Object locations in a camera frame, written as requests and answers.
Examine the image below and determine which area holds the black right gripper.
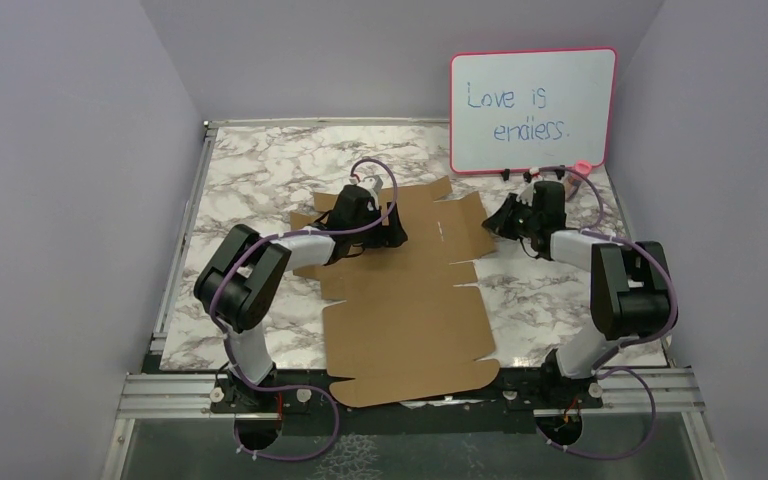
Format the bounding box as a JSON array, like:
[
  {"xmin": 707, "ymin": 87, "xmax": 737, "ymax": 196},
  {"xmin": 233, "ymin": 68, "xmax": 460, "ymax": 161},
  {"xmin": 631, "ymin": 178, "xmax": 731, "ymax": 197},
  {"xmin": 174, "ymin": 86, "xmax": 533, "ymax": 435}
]
[{"xmin": 481, "ymin": 193, "xmax": 539, "ymax": 241}]

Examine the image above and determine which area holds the brown cardboard box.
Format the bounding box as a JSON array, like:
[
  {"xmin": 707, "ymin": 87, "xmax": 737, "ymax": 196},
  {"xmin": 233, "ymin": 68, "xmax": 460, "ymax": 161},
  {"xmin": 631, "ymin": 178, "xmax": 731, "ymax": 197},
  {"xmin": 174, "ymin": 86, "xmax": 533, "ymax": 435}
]
[{"xmin": 293, "ymin": 177, "xmax": 500, "ymax": 379}]

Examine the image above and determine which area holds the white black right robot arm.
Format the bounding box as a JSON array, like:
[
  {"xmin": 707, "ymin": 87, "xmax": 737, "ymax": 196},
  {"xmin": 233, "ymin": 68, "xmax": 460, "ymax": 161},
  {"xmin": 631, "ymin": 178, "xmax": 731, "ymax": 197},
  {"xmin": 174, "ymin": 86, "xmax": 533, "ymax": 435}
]
[{"xmin": 482, "ymin": 180, "xmax": 678, "ymax": 407}]

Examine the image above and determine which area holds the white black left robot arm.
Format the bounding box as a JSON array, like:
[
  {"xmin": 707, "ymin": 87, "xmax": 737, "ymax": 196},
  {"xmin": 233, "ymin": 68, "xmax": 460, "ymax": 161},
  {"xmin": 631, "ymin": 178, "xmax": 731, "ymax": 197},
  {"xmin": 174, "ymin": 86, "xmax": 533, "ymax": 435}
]
[{"xmin": 193, "ymin": 183, "xmax": 408, "ymax": 411}]

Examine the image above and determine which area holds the pink lidded marker jar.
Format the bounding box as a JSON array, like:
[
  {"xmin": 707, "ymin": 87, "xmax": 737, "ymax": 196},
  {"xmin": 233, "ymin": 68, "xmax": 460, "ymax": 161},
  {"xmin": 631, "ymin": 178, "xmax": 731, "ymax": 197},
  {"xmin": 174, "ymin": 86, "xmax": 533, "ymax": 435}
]
[{"xmin": 562, "ymin": 160, "xmax": 594, "ymax": 201}]

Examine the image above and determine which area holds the pink framed whiteboard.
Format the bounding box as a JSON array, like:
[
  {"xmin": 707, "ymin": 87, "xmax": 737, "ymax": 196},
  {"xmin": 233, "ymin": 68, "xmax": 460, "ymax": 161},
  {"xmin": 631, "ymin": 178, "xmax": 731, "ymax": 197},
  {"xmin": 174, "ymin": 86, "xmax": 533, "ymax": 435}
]
[{"xmin": 449, "ymin": 47, "xmax": 618, "ymax": 174}]

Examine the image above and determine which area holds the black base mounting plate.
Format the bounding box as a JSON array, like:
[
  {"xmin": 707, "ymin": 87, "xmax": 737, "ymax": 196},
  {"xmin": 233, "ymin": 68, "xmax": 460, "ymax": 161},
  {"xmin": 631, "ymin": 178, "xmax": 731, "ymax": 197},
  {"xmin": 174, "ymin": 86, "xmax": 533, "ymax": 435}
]
[{"xmin": 140, "ymin": 354, "xmax": 605, "ymax": 439}]

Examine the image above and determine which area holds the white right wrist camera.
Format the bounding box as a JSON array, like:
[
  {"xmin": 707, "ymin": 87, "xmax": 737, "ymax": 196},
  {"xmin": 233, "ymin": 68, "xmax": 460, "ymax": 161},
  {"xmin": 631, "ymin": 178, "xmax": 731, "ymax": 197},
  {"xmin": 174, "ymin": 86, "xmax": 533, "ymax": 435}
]
[{"xmin": 517, "ymin": 183, "xmax": 535, "ymax": 205}]

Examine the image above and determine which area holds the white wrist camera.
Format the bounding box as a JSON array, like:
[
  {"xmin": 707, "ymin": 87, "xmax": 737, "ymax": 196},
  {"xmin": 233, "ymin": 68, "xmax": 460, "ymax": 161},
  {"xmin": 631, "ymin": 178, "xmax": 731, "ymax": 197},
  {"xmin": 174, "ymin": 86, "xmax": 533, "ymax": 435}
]
[
  {"xmin": 354, "ymin": 175, "xmax": 383, "ymax": 201},
  {"xmin": 517, "ymin": 183, "xmax": 535, "ymax": 205}
]

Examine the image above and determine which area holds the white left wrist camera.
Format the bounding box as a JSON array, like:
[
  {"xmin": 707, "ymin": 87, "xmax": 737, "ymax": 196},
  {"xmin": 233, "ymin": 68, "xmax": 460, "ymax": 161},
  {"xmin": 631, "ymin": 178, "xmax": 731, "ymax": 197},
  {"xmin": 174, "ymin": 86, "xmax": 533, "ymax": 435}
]
[{"xmin": 354, "ymin": 175, "xmax": 383, "ymax": 201}]

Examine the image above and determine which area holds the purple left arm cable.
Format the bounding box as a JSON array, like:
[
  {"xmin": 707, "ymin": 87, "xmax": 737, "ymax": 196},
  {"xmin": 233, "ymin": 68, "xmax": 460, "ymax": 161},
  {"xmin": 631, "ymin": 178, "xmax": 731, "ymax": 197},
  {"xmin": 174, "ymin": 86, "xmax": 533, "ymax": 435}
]
[{"xmin": 208, "ymin": 157, "xmax": 400, "ymax": 464}]

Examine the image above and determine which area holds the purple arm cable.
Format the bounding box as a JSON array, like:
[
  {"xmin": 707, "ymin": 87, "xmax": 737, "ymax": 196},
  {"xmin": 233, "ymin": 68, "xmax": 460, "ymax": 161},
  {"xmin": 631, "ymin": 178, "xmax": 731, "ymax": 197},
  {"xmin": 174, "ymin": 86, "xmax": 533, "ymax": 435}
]
[
  {"xmin": 208, "ymin": 157, "xmax": 400, "ymax": 464},
  {"xmin": 523, "ymin": 165, "xmax": 680, "ymax": 462}
]

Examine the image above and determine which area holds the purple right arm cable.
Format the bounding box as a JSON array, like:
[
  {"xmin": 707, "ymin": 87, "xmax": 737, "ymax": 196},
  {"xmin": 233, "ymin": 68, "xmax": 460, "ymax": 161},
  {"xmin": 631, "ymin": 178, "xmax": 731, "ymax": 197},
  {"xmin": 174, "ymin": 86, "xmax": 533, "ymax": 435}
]
[{"xmin": 523, "ymin": 165, "xmax": 680, "ymax": 462}]

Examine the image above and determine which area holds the aluminium front frame rail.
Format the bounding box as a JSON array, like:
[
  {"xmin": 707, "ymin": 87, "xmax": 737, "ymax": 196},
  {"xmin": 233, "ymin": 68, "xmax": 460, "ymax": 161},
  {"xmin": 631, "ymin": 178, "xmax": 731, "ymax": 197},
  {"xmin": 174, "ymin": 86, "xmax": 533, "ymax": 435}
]
[{"xmin": 99, "ymin": 370, "xmax": 730, "ymax": 480}]

